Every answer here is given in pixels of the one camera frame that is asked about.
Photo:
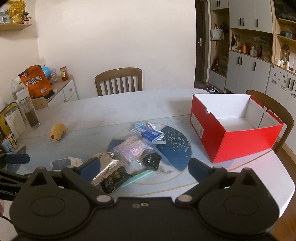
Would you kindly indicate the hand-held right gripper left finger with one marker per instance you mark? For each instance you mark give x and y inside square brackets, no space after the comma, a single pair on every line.
[90,168]

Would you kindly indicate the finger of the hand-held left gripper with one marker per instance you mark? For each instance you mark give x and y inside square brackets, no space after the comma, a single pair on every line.
[17,159]

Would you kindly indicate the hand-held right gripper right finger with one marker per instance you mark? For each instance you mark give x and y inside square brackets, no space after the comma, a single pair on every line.
[198,168]

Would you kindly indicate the silver snack packet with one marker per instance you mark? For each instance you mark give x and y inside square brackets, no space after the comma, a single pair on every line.
[107,166]

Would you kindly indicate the black and yellow snack packet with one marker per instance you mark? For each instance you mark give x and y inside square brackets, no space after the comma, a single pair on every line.
[115,179]

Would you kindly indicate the pink packet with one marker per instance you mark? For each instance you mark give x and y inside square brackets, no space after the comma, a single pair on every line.
[131,147]

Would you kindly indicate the small black packet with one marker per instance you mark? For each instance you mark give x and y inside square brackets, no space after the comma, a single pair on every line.
[151,160]

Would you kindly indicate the teal stick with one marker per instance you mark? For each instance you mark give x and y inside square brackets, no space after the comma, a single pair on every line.
[141,175]

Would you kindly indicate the red cardboard box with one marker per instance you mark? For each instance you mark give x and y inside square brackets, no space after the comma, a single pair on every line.
[242,143]

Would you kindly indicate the blue and white packet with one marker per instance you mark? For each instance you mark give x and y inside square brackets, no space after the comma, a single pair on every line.
[150,135]

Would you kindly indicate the white marble desktop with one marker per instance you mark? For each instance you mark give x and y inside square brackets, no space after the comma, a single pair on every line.
[138,104]

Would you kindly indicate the small light blue carton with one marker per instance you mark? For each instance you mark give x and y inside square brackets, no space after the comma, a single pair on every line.
[7,146]

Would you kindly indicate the colourful puzzle cube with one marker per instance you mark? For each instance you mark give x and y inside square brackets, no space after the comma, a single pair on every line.
[14,139]

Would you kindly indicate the yellow container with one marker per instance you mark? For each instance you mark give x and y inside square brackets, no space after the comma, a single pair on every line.
[2,126]

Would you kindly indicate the white mug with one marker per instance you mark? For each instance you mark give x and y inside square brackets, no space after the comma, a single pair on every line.
[13,122]

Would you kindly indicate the glass bottle with white lid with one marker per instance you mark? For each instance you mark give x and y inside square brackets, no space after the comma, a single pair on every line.
[30,115]

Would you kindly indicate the yellow plush toy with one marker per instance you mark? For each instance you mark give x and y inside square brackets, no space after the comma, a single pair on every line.
[58,132]

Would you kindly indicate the white side cabinet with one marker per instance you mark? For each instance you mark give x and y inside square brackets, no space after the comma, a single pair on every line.
[69,92]

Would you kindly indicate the orange snack bag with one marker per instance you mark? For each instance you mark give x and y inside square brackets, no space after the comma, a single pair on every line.
[34,81]

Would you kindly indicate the black and white sneakers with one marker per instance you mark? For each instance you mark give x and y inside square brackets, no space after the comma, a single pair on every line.
[212,89]

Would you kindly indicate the small clear plastic box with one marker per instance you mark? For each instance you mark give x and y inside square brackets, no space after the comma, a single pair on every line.
[54,76]

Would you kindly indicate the blue globe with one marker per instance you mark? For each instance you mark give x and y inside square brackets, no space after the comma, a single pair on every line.
[46,71]

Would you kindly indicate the red-lid jar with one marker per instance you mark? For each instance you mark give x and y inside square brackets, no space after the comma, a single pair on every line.
[64,74]

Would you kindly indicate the wooden round-back chair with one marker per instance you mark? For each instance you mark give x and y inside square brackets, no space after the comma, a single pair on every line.
[277,109]

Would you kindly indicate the wooden slat-back chair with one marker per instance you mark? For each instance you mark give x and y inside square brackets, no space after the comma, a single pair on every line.
[118,72]

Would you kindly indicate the red-brown figurine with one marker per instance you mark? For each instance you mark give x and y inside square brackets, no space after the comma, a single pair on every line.
[215,64]

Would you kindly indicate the dark brown door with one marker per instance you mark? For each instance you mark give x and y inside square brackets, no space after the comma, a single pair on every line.
[200,58]

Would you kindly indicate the orange bottle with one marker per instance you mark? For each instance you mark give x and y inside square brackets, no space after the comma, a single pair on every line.
[244,48]

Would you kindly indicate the grey tote bag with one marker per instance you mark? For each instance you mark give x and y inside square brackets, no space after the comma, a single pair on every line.
[216,33]

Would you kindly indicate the golden ornament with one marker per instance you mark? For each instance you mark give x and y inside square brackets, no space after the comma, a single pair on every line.
[16,10]

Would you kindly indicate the grey wooden wall cabinet unit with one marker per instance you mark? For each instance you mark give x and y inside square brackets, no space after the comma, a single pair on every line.
[249,69]

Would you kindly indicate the wooden wall shelf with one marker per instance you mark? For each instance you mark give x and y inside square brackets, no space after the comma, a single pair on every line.
[13,27]

